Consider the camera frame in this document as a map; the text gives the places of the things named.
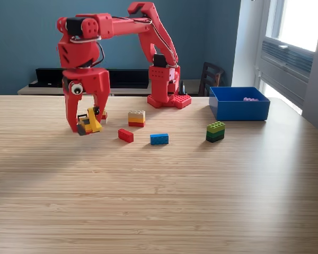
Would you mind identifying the yellow toy digger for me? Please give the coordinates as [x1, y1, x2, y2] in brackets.
[76, 106, 103, 137]

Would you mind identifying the red lego brick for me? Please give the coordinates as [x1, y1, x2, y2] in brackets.
[118, 128, 135, 143]

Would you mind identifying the green lego brick stack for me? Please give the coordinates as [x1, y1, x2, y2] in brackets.
[205, 121, 226, 143]

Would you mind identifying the tan orange red lego stack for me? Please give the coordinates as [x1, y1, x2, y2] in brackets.
[127, 110, 146, 128]

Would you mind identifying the light blue lego brick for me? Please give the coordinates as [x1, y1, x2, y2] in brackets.
[149, 133, 170, 146]

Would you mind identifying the blue plastic bin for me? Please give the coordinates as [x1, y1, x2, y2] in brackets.
[208, 86, 271, 121]

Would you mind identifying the black shelf unit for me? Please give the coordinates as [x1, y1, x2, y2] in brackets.
[28, 68, 150, 89]

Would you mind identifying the dark wooden chair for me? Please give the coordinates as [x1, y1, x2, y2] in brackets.
[198, 61, 226, 97]

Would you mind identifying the grey ventilation unit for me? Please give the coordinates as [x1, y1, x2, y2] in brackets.
[258, 37, 315, 108]

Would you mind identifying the white framed window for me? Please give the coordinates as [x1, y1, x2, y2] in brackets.
[264, 0, 318, 53]

